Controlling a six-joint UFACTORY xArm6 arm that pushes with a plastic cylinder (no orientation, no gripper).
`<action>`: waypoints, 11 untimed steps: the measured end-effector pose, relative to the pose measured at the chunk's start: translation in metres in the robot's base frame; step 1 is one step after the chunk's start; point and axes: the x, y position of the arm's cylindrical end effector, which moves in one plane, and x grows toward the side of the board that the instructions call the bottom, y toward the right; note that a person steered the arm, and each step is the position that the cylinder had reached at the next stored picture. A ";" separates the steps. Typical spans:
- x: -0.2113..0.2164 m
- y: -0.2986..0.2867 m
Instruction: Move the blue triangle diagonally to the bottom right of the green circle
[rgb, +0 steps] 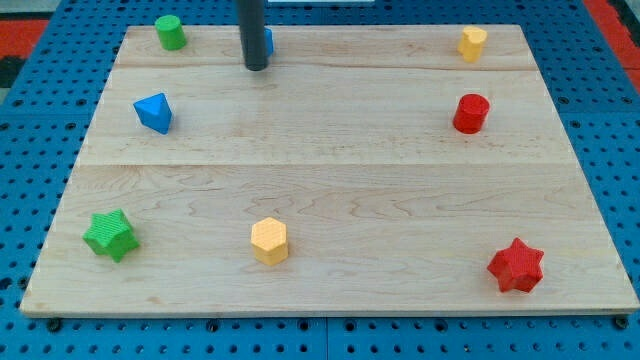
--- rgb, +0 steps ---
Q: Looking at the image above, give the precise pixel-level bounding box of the red star block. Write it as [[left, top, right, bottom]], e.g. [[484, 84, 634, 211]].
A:
[[487, 237, 544, 293]]

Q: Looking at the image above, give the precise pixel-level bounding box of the yellow hexagon block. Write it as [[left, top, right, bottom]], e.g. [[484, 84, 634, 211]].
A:
[[251, 217, 288, 266]]

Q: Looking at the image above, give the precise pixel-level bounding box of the blue triangle block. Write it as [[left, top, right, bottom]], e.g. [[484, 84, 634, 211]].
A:
[[133, 93, 173, 135]]

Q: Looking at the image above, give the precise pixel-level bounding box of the blue block behind rod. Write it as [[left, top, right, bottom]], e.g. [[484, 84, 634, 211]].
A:
[[264, 27, 274, 57]]

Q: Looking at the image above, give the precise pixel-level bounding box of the green cylinder block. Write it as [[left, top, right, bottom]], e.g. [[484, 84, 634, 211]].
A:
[[154, 14, 187, 51]]

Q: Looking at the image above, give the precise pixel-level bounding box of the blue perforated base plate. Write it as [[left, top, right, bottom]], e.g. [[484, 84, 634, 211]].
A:
[[1, 1, 639, 359]]

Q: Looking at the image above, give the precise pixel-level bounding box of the green star block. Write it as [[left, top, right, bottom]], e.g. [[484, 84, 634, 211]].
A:
[[83, 209, 140, 263]]

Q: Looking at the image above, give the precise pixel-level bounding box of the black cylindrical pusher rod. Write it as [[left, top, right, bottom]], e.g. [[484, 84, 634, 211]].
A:
[[235, 0, 268, 71]]

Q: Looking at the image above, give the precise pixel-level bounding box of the yellow heart block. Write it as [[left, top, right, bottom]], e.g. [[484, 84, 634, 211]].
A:
[[457, 26, 488, 63]]

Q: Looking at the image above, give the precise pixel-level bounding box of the red cylinder block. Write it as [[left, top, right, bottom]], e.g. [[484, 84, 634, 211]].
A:
[[452, 93, 490, 134]]

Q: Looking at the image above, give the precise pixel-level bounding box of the wooden board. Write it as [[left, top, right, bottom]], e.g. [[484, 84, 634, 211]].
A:
[[20, 25, 639, 318]]

